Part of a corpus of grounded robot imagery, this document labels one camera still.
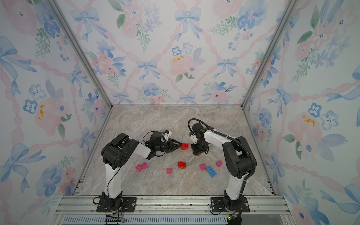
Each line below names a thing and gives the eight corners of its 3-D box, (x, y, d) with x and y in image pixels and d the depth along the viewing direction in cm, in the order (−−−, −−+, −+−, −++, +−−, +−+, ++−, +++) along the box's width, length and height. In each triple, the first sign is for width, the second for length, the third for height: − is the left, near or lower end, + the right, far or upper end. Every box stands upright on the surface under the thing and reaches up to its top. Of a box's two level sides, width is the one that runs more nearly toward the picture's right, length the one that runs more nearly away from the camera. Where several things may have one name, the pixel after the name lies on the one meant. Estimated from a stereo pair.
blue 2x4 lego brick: (212, 178, 85) (213, 176, 83) (205, 169, 88) (205, 167, 87) (216, 174, 86) (216, 173, 84) (209, 166, 90) (209, 165, 88)
